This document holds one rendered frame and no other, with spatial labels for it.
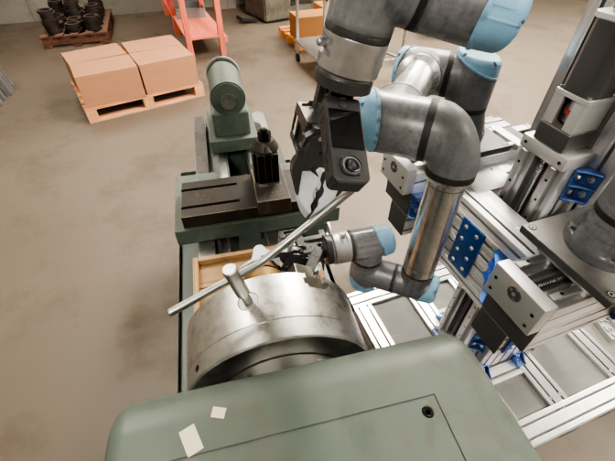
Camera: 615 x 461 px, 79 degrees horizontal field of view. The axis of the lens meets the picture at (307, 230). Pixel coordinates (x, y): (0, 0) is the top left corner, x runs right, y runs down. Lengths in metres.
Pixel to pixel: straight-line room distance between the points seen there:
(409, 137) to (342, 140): 0.29
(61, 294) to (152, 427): 2.05
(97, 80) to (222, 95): 2.60
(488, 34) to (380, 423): 0.44
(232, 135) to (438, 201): 1.06
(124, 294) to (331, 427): 1.98
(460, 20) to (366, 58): 0.10
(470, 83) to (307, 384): 0.86
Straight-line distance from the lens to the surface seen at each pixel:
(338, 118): 0.44
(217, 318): 0.61
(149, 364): 2.05
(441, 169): 0.73
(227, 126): 1.61
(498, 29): 0.46
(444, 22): 0.44
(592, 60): 1.00
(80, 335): 2.29
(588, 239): 0.91
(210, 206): 1.19
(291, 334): 0.56
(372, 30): 0.43
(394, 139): 0.70
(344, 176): 0.40
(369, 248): 0.86
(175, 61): 4.15
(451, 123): 0.70
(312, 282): 0.64
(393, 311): 1.86
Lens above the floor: 1.72
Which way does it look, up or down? 44 degrees down
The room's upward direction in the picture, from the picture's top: 1 degrees clockwise
